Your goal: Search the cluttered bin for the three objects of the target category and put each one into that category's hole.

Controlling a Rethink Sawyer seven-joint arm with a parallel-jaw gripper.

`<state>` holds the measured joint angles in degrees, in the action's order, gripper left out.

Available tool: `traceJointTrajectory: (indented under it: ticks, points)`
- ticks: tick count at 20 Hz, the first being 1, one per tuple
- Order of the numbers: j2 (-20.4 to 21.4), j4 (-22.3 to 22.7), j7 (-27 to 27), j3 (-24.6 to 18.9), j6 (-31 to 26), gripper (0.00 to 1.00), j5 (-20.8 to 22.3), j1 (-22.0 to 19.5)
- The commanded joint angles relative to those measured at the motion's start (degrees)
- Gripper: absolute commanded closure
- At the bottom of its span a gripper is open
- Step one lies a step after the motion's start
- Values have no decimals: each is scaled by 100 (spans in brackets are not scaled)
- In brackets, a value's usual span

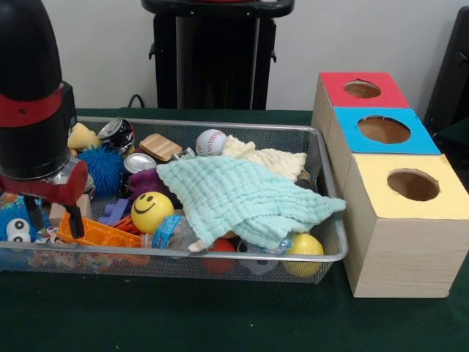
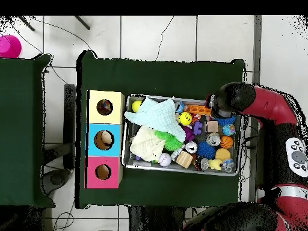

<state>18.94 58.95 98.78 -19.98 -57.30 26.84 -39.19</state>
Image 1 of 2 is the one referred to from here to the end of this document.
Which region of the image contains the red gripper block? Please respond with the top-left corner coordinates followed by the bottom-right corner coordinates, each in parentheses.
top-left (0, 159), bottom-right (89, 238)

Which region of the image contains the orange plastic toy block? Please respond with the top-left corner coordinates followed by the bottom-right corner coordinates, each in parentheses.
top-left (57, 211), bottom-right (144, 249)

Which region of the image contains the mint knitted cloth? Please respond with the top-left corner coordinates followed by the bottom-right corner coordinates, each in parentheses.
top-left (156, 155), bottom-right (347, 250)

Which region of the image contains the silver mesh bin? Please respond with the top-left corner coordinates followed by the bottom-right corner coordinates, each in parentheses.
top-left (0, 116), bottom-right (349, 285)

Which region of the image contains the wooden three-hole box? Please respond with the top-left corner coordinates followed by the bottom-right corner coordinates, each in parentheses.
top-left (311, 72), bottom-right (462, 298)

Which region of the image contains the blue spiky ball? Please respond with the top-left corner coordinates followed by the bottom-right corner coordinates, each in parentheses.
top-left (76, 146), bottom-right (125, 199)

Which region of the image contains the yellow smiley ball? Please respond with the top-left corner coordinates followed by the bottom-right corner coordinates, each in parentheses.
top-left (130, 191), bottom-right (175, 235)

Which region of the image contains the crushed dark drink can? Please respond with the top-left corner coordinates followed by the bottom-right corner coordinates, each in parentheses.
top-left (97, 117), bottom-right (136, 152)

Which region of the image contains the crushed clear plastic bottle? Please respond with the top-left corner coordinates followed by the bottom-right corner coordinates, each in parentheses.
top-left (141, 215), bottom-right (201, 251)

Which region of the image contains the striped wooden block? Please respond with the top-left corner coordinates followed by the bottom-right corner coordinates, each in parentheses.
top-left (139, 133), bottom-right (183, 162)

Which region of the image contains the white baseball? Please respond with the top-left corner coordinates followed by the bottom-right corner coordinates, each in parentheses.
top-left (195, 128), bottom-right (228, 157)

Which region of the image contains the cream knitted cloth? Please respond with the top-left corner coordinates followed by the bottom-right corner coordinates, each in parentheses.
top-left (221, 134), bottom-right (308, 183)

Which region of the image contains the plain yellow ball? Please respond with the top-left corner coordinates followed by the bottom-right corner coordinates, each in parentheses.
top-left (284, 233), bottom-right (325, 278)

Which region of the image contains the black upright panel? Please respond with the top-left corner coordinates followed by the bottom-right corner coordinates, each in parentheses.
top-left (423, 6), bottom-right (469, 147)

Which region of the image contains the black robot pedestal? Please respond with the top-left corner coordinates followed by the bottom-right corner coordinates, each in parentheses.
top-left (141, 0), bottom-right (296, 111)

